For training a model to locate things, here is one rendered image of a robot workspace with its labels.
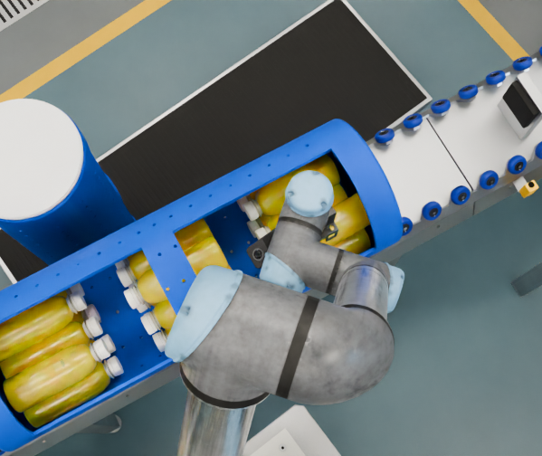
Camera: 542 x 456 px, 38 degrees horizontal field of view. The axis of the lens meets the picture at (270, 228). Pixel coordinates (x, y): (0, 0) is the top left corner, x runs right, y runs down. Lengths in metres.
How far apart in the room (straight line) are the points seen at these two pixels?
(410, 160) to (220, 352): 1.08
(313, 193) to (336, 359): 0.45
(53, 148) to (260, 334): 1.03
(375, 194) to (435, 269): 1.28
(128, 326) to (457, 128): 0.87
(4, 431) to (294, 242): 0.65
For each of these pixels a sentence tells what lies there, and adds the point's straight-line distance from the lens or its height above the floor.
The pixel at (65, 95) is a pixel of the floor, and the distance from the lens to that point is 2.99.
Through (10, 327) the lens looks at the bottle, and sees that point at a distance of 1.58.
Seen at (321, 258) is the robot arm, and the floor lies 1.44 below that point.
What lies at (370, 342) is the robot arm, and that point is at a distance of 0.86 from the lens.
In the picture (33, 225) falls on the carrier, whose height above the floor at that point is 0.99.
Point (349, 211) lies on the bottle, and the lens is 1.56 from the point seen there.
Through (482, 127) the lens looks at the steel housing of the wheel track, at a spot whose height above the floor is 0.93.
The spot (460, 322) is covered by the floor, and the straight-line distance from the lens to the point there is 2.73.
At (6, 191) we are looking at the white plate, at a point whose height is 1.04.
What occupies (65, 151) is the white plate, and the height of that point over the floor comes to 1.04.
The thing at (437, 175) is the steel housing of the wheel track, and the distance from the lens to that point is 1.83.
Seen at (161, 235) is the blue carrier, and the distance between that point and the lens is 1.47.
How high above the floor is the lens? 2.63
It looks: 75 degrees down
